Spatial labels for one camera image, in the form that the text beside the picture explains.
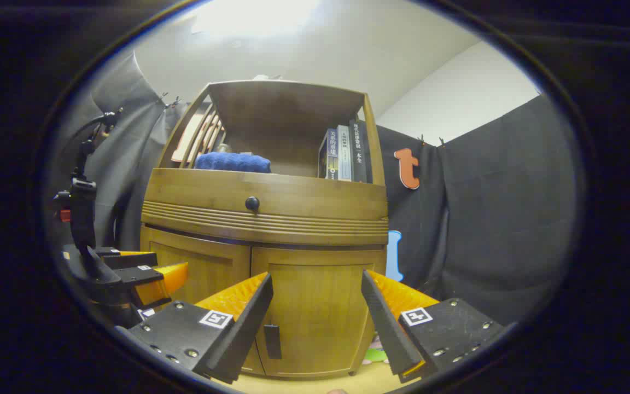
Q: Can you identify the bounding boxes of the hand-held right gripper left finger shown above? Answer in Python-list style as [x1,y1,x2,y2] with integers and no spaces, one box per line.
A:
[128,272,273,385]

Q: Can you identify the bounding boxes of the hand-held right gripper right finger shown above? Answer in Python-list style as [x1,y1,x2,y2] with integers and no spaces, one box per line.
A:
[361,270,505,384]

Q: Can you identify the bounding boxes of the wooden cabinet door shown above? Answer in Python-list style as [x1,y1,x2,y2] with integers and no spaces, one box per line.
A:
[250,247,387,378]
[140,225,265,376]

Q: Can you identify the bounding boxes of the wooden double-door shoe cabinet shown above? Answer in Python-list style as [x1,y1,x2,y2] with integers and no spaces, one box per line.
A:
[140,79,389,379]

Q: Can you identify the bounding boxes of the wooden cabinet drawer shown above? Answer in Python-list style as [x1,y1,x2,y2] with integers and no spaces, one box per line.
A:
[141,168,389,246]

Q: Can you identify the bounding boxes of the pink and green plush toy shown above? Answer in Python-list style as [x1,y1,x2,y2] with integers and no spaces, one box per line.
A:
[364,337,389,364]

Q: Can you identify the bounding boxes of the pink flat board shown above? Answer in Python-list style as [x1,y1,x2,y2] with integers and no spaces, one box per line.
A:
[172,114,223,165]

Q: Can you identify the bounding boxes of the blue folded towel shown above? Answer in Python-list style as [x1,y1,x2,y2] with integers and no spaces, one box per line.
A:
[195,152,272,174]

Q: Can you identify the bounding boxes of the black backdrop cloth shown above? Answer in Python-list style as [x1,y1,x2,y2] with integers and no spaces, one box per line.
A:
[47,52,578,326]

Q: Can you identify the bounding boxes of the dark book yellow print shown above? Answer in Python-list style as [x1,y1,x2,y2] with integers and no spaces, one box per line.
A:
[318,129,339,180]

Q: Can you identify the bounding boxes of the grey book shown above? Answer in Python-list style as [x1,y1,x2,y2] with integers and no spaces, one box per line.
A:
[337,125,353,182]

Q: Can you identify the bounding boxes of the black door handle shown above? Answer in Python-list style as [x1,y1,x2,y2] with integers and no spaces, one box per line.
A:
[264,325,282,360]

